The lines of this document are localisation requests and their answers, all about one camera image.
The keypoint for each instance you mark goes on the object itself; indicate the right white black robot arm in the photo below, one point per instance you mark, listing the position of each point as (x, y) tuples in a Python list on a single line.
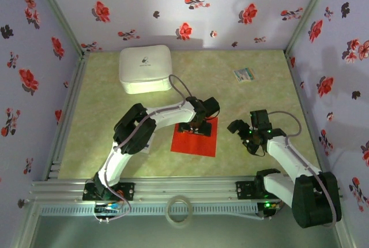
[(288, 155)]

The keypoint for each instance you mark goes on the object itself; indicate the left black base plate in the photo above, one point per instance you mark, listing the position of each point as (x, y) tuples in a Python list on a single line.
[(127, 190)]

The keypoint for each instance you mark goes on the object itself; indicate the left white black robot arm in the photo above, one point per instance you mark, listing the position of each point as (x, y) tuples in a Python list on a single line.
[(170, 114)]

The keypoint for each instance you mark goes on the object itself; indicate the aluminium frame leg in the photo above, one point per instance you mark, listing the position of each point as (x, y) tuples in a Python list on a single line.
[(26, 225), (346, 236)]

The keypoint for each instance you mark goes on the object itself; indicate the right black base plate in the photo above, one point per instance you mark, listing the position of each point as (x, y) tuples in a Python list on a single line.
[(245, 190)]

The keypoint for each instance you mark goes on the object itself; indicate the small teal orange packet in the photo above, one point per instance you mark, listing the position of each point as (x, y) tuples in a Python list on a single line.
[(244, 75)]

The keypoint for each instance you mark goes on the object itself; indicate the white packet with blue band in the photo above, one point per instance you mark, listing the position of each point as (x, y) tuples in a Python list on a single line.
[(148, 147)]

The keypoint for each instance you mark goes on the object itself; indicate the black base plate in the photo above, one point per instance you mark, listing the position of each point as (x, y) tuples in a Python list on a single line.
[(245, 190), (127, 190)]

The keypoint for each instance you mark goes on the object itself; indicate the small circuit board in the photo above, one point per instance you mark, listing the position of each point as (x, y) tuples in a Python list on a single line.
[(106, 209), (269, 206)]

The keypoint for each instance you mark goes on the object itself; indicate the red paper sheet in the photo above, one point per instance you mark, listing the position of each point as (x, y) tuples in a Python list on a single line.
[(196, 145)]

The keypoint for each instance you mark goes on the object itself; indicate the aluminium side rail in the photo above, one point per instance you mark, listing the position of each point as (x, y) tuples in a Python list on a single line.
[(305, 109), (68, 109)]

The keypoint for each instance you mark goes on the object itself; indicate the aluminium corner post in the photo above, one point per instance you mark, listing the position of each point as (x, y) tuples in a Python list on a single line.
[(57, 14), (308, 14)]

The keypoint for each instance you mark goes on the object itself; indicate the long aluminium mounting rail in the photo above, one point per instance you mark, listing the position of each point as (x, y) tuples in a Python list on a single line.
[(184, 186)]

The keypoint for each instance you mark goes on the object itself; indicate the white zip case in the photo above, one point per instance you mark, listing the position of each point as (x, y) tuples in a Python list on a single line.
[(145, 66)]

